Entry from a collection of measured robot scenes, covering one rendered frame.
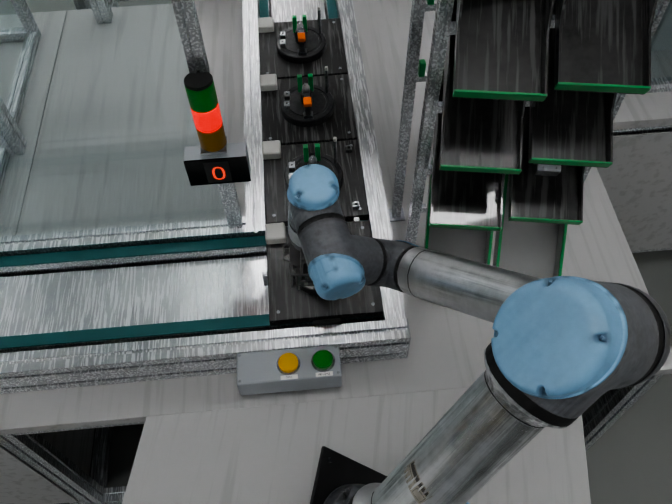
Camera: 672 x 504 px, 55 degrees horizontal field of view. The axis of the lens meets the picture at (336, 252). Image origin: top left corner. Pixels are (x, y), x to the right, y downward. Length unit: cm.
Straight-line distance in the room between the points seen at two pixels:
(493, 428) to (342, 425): 69
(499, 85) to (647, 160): 124
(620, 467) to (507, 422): 172
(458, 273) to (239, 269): 70
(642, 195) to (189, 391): 157
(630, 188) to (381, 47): 91
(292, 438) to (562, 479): 54
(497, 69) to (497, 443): 54
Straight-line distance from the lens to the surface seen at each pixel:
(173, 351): 138
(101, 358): 142
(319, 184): 95
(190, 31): 113
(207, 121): 120
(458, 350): 147
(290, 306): 138
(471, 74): 100
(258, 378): 132
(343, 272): 91
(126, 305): 151
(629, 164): 218
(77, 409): 150
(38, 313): 158
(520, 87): 101
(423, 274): 95
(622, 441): 246
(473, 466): 76
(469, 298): 90
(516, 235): 140
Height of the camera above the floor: 217
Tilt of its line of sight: 56 degrees down
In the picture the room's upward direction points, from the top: 1 degrees counter-clockwise
